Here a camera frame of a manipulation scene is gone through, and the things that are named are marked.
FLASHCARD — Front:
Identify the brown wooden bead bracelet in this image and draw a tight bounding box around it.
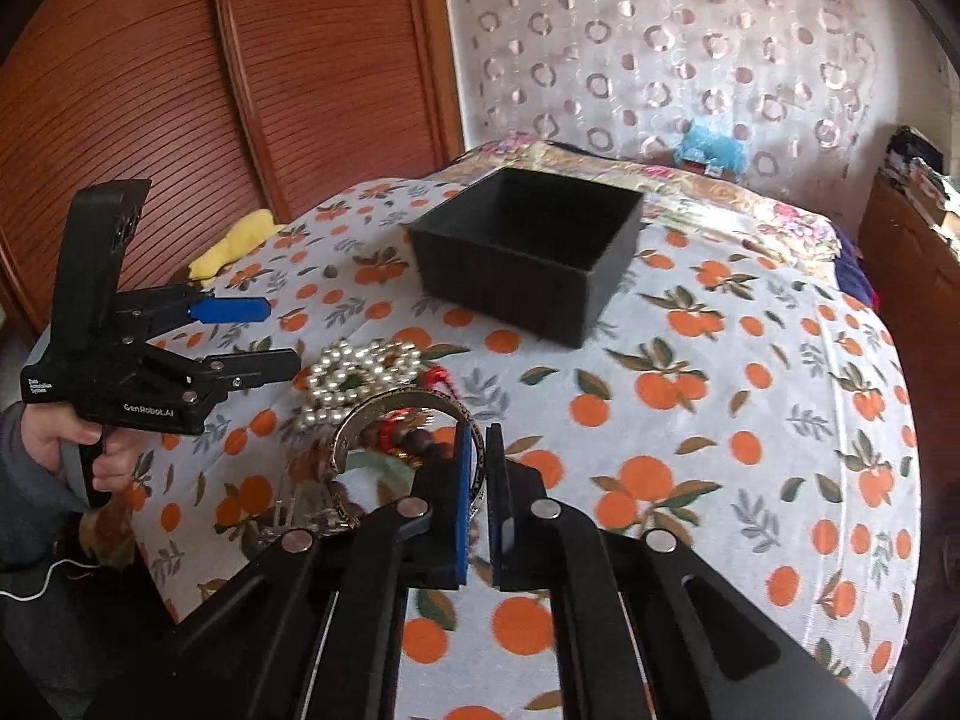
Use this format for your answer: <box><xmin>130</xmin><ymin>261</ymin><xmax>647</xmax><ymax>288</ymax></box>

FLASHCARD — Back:
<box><xmin>359</xmin><ymin>418</ymin><xmax>459</xmax><ymax>467</ymax></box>

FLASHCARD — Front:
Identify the white pearl necklace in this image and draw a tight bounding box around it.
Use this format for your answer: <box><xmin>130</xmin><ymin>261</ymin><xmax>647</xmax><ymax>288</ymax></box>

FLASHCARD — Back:
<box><xmin>293</xmin><ymin>336</ymin><xmax>424</xmax><ymax>433</ymax></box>

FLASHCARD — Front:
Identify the grey sleeve forearm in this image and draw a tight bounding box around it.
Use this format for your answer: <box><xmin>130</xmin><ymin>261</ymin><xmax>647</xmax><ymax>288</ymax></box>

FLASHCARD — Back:
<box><xmin>2</xmin><ymin>403</ymin><xmax>86</xmax><ymax>574</ymax></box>

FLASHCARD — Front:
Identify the person's left hand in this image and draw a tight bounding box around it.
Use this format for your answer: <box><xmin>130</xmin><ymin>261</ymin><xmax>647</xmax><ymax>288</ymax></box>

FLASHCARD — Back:
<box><xmin>17</xmin><ymin>403</ymin><xmax>152</xmax><ymax>494</ymax></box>

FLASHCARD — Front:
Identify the yellow cloth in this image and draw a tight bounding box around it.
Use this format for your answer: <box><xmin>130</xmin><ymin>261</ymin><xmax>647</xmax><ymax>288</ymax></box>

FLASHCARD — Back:
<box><xmin>187</xmin><ymin>208</ymin><xmax>281</xmax><ymax>283</ymax></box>

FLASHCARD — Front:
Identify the red-brown wooden wardrobe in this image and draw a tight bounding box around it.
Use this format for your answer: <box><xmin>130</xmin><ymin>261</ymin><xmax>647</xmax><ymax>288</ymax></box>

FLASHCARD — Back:
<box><xmin>2</xmin><ymin>0</ymin><xmax>464</xmax><ymax>338</ymax></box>

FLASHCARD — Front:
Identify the orange-print bed sheet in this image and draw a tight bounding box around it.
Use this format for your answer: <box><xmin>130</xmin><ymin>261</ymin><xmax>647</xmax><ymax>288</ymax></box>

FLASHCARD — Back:
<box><xmin>125</xmin><ymin>179</ymin><xmax>921</xmax><ymax>718</ymax></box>

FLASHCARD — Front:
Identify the black square storage box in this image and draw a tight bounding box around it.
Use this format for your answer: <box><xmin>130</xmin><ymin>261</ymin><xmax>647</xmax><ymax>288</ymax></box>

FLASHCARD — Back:
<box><xmin>409</xmin><ymin>167</ymin><xmax>643</xmax><ymax>348</ymax></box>

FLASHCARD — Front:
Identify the blue plush toy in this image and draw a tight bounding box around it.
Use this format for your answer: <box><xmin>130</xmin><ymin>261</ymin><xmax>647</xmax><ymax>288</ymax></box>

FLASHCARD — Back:
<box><xmin>674</xmin><ymin>122</ymin><xmax>747</xmax><ymax>181</ymax></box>

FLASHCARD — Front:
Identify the wooden side cabinet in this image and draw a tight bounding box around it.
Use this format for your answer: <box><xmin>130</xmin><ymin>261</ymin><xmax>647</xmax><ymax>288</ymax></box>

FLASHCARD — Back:
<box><xmin>856</xmin><ymin>170</ymin><xmax>960</xmax><ymax>496</ymax></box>

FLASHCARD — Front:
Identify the sheer circle-pattern curtain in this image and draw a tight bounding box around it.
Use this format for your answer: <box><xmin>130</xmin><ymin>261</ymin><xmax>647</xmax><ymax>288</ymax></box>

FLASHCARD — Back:
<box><xmin>448</xmin><ymin>0</ymin><xmax>877</xmax><ymax>205</ymax></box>

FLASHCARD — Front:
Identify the red string bracelet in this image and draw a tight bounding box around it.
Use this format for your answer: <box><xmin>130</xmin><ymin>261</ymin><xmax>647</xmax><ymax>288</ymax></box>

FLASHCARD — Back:
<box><xmin>374</xmin><ymin>364</ymin><xmax>461</xmax><ymax>458</ymax></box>

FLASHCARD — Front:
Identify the white thin cable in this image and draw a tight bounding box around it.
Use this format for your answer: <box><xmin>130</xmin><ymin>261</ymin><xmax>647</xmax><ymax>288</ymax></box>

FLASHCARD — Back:
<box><xmin>0</xmin><ymin>557</ymin><xmax>100</xmax><ymax>605</ymax></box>

